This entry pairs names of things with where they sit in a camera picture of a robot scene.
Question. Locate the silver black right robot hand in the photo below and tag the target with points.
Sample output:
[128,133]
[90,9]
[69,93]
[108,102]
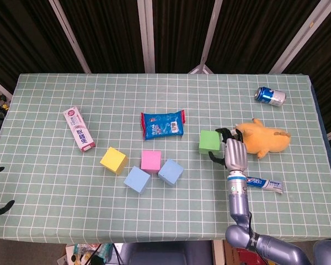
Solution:
[235,154]

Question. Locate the green foam cube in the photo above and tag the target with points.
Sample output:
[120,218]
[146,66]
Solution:
[209,141]

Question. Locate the light blue foam cube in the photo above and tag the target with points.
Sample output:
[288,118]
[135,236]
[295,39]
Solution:
[136,180]
[170,172]

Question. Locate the pink foam cube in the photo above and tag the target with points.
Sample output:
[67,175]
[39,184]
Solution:
[151,160]

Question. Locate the yellow foam cube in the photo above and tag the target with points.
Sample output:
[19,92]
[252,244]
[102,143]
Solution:
[113,160]

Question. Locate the blue grey right robot arm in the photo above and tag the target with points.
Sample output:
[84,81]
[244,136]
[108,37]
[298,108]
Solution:
[238,204]

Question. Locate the yellow plush toy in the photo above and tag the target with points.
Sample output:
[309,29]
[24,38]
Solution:
[267,138]

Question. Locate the blue white toothpaste tube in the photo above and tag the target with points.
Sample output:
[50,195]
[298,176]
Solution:
[264,182]

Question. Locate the blue silver drink can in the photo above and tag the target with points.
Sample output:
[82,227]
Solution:
[270,95]

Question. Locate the blue snack packet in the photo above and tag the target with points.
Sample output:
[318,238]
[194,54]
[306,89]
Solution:
[161,125]

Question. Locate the green checked tablecloth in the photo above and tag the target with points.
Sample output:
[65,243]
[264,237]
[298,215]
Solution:
[182,215]

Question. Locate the pink white toothpaste box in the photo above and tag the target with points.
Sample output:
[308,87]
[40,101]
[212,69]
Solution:
[78,129]

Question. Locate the red box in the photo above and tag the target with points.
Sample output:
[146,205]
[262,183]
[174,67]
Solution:
[244,256]

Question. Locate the colourful packaging pile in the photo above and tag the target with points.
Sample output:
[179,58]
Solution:
[82,254]

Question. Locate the dark blue robot body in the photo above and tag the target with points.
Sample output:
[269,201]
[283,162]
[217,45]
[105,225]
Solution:
[165,254]

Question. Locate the dark pleated curtain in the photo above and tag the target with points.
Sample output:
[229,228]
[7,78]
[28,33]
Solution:
[113,33]

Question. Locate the white frame post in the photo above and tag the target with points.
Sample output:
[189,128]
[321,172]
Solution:
[146,36]
[69,36]
[209,36]
[295,38]

